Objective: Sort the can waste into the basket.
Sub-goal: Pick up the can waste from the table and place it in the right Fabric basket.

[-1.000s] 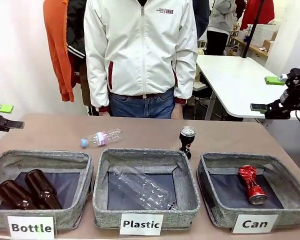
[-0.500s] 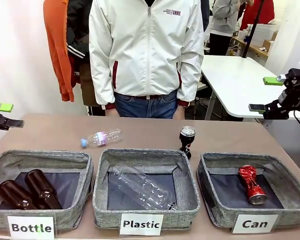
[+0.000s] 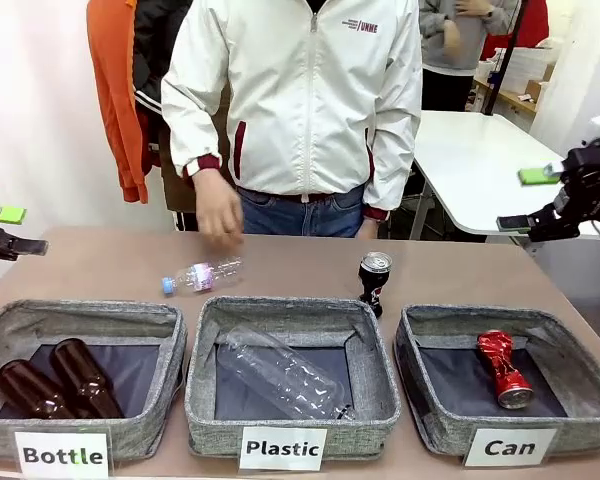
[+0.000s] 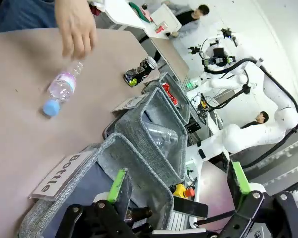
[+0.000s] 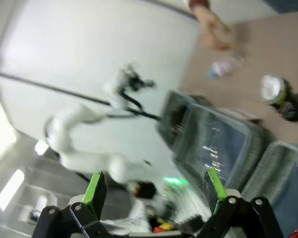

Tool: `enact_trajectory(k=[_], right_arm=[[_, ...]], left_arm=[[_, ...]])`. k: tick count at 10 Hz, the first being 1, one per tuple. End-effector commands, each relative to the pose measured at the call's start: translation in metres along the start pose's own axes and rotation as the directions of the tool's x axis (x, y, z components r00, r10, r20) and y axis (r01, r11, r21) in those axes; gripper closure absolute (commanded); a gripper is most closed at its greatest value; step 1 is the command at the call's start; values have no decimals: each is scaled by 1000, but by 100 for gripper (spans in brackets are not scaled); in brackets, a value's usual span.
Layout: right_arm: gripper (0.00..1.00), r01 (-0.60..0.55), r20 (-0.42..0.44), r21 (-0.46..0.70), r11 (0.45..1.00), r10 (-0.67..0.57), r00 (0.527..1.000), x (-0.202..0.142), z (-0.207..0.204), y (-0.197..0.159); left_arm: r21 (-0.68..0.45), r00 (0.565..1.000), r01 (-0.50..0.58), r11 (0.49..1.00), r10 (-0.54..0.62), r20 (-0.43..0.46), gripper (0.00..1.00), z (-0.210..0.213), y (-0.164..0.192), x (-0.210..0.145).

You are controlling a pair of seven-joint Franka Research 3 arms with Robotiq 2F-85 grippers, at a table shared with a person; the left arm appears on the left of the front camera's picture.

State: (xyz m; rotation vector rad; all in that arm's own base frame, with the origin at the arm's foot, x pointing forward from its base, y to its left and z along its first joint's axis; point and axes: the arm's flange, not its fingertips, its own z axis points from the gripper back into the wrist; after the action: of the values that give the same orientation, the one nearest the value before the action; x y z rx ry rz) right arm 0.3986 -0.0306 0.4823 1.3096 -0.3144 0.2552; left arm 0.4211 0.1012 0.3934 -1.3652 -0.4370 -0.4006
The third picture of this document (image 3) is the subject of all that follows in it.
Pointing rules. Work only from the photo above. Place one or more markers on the crushed red drink can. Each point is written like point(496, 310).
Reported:
point(502, 365)

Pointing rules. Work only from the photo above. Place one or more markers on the person's left forearm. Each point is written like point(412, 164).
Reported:
point(392, 170)

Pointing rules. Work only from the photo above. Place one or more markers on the bystander in red top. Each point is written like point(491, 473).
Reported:
point(535, 25)

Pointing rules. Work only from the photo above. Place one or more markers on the white Plastic label card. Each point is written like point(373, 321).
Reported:
point(282, 448)

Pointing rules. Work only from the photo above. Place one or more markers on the white Bottle label card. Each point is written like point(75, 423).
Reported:
point(62, 455)

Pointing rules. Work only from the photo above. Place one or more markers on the stack of white boxes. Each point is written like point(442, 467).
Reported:
point(530, 65)

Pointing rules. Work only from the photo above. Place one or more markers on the crushed black drink can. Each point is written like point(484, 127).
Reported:
point(375, 280)

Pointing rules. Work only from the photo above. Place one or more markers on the person's left hand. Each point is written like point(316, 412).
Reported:
point(370, 227)

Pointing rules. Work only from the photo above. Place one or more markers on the person in white jacket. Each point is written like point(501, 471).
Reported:
point(300, 100)

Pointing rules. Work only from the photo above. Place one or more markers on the bystander in grey sweater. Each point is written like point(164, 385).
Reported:
point(460, 65)

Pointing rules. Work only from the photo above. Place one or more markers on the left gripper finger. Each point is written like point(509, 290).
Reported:
point(25, 248)
point(7, 215)

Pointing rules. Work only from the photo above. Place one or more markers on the small clear blue-capped bottle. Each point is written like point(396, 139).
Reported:
point(205, 277)

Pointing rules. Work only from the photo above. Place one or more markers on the wooden workbench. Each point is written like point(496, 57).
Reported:
point(517, 103)

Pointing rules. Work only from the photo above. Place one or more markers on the person's right hand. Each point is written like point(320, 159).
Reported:
point(217, 210)

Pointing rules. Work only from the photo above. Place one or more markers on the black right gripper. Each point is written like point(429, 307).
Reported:
point(592, 182)

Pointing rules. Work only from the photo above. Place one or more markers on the grey fabric Can basket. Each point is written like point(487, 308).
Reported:
point(570, 350)

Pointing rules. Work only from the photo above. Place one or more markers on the large clear plastic bottle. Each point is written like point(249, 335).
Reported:
point(285, 375)

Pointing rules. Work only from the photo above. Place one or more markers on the person's right forearm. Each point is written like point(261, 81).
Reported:
point(195, 135)

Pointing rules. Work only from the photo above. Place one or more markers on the black white-striped jacket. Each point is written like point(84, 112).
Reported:
point(147, 75)

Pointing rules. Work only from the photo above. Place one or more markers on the black slanted pole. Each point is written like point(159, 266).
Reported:
point(507, 55)

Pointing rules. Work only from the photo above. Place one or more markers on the grey fabric Bottle basket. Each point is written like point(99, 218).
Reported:
point(80, 315)

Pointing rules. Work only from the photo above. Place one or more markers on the orange jacket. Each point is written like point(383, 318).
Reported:
point(115, 90)

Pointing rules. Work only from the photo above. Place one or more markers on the grey fabric Plastic basket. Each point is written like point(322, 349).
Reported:
point(290, 312)

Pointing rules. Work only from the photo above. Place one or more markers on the brown glass bottle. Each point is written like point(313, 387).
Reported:
point(27, 387)
point(87, 380)

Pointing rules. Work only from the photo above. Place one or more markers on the white Can label card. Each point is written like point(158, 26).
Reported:
point(510, 446)

